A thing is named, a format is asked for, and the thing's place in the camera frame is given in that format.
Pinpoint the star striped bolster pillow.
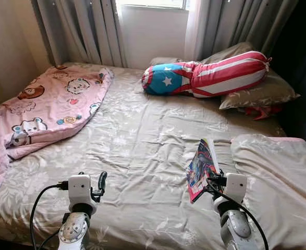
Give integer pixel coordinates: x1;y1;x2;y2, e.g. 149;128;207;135
141;51;273;99

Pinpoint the pink cartoon quilt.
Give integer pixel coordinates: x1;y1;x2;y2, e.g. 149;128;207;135
0;65;115;205

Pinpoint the bed with beige floral sheet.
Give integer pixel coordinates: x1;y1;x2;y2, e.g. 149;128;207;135
0;61;306;250

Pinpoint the colourful comic magazine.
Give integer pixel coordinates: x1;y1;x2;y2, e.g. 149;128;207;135
186;137;222;204

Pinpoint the red patterned cloth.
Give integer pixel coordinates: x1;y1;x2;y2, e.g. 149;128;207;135
243;104;285;121

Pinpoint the large beige floral pillow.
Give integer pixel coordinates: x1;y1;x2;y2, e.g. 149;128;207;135
230;134;306;250

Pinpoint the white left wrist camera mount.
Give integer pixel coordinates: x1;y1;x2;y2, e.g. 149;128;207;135
67;174;94;206

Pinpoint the window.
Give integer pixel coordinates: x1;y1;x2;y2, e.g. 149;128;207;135
115;0;191;11

